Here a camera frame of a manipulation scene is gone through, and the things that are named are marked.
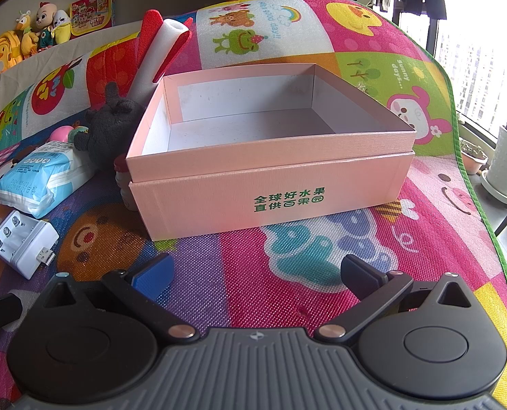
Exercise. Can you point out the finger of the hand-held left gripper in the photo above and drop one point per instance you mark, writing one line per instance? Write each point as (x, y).
(1, 307)

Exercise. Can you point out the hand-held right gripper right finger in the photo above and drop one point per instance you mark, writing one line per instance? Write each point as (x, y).
(358, 275)

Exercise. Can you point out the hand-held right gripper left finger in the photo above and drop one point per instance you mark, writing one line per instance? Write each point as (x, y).
(150, 276)

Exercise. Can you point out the pudding toy with pink base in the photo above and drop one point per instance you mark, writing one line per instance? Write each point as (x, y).
(125, 188)

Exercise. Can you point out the pink cardboard box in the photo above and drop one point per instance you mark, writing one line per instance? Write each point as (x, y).
(279, 183)

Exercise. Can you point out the blue wet wipes packet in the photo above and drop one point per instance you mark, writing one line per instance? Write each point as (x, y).
(39, 179)

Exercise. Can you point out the black plush toy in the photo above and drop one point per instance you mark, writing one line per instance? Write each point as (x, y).
(112, 124)

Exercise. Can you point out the pink round toy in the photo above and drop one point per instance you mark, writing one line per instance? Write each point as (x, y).
(63, 133)

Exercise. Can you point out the white and red bottle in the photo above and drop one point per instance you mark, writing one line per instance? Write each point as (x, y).
(159, 47)

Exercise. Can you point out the white battery charger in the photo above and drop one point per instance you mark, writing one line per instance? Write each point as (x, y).
(22, 243)

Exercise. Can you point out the colourful printed play mat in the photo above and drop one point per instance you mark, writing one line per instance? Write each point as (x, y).
(279, 264)

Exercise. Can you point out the pink planter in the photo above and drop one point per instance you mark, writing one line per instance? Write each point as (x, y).
(473, 160)

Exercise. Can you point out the yellow duck backpack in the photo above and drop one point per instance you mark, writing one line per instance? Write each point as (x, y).
(5, 53)

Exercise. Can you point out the banana plush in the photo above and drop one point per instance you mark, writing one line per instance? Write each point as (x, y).
(61, 27)

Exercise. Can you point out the yellow duck plush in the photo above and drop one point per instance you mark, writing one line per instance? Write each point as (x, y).
(27, 36)

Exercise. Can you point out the colourful toy carton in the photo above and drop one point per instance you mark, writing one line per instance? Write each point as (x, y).
(91, 13)

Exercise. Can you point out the boy doll plush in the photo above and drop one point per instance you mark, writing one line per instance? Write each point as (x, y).
(44, 25)

